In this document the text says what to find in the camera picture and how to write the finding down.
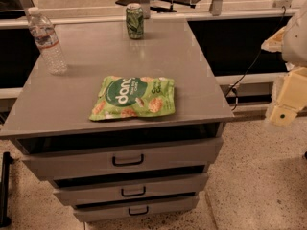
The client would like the black post at left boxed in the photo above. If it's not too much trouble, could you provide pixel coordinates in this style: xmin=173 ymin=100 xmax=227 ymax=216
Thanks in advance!
xmin=0 ymin=151 xmax=13 ymax=228

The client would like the black hanging cable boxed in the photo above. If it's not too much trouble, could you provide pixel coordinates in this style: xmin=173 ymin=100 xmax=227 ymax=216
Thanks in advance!
xmin=224 ymin=5 xmax=288 ymax=111

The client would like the middle grey drawer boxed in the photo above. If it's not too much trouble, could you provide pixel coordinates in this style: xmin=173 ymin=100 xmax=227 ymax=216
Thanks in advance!
xmin=54 ymin=172 xmax=208 ymax=206

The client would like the top grey drawer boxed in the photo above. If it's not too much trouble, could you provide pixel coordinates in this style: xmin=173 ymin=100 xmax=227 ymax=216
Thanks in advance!
xmin=23 ymin=137 xmax=223 ymax=180

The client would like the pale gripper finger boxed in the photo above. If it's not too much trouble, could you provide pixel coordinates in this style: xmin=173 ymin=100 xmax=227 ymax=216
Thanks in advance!
xmin=261 ymin=27 xmax=285 ymax=53

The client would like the clear plastic water bottle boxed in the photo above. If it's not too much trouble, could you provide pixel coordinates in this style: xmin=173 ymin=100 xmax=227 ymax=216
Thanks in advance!
xmin=28 ymin=7 xmax=68 ymax=75

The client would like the green rice chips bag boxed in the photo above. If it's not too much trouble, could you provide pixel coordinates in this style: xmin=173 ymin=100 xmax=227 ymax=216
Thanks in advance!
xmin=89 ymin=76 xmax=176 ymax=121

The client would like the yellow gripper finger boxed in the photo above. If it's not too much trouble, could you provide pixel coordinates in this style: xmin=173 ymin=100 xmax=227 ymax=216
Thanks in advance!
xmin=268 ymin=67 xmax=307 ymax=127

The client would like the green soda can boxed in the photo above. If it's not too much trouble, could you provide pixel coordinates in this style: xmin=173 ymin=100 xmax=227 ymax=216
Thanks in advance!
xmin=126 ymin=3 xmax=144 ymax=39

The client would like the bottom grey drawer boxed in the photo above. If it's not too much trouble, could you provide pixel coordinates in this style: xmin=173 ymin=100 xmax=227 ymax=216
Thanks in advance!
xmin=74 ymin=195 xmax=199 ymax=222

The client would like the grey drawer cabinet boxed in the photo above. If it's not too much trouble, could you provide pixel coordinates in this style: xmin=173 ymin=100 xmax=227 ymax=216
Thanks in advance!
xmin=1 ymin=20 xmax=232 ymax=222

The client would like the grey drawer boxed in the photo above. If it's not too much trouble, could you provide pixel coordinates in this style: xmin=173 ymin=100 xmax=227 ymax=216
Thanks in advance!
xmin=54 ymin=172 xmax=208 ymax=206
xmin=23 ymin=137 xmax=223 ymax=180
xmin=74 ymin=195 xmax=199 ymax=222

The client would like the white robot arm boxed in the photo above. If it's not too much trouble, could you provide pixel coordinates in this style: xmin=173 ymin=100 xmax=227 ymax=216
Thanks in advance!
xmin=261 ymin=3 xmax=307 ymax=127

